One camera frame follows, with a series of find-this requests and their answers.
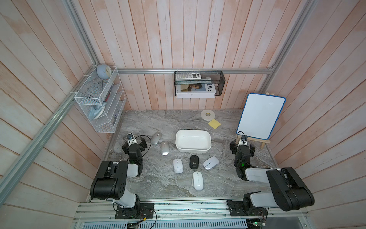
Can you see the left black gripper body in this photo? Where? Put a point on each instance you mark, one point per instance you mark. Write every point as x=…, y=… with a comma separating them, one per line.
x=142, y=145

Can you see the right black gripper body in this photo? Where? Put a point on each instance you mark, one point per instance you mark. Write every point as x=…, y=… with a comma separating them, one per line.
x=234, y=146

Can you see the grey computer mouse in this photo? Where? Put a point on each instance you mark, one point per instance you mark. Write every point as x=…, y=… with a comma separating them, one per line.
x=156, y=138

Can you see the silver computer mouse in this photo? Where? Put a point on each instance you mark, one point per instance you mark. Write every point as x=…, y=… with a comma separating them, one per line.
x=165, y=148

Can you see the black computer mouse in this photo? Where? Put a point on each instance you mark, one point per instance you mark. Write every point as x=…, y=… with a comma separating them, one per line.
x=194, y=162

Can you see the white plastic storage box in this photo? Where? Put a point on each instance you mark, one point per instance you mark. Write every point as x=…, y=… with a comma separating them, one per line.
x=193, y=141

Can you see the white glossy computer mouse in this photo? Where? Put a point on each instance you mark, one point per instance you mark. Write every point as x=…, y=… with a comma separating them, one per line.
x=197, y=181

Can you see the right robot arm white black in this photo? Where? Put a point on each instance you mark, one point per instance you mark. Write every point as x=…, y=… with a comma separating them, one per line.
x=287, y=189

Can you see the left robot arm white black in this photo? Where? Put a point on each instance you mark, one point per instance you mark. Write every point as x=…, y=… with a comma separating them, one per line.
x=111, y=178

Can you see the yellow sticky note pad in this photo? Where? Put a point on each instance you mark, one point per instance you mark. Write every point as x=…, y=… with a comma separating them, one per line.
x=214, y=124

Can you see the white tape roll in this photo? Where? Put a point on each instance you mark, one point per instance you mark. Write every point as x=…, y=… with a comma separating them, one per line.
x=208, y=115

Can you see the blue framed whiteboard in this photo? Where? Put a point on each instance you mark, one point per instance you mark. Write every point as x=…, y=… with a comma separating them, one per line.
x=261, y=116

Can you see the white magazine book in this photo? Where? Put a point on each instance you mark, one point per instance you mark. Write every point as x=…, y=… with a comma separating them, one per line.
x=195, y=91

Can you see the green thin book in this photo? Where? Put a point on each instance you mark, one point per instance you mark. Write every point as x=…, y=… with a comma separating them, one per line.
x=193, y=81

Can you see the white calculator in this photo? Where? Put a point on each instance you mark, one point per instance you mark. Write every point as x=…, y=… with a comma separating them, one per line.
x=184, y=76

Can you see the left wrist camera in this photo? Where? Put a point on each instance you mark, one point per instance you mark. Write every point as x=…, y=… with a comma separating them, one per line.
x=130, y=138

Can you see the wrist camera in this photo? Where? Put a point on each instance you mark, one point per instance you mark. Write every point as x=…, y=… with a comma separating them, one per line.
x=130, y=138
x=243, y=140

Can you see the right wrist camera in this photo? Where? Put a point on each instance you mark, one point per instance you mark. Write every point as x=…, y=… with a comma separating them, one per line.
x=243, y=140

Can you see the white wire wall rack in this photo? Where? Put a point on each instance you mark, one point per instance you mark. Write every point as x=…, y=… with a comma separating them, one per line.
x=102, y=101

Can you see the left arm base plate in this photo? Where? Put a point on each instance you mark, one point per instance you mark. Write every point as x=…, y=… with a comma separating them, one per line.
x=139, y=211

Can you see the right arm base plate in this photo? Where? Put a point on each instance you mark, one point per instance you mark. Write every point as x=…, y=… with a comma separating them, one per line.
x=244, y=208

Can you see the aluminium front rail frame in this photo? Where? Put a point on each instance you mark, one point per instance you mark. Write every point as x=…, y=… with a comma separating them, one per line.
x=166, y=209

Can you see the black mesh wall basket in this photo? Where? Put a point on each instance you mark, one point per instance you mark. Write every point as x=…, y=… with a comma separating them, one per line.
x=217, y=77

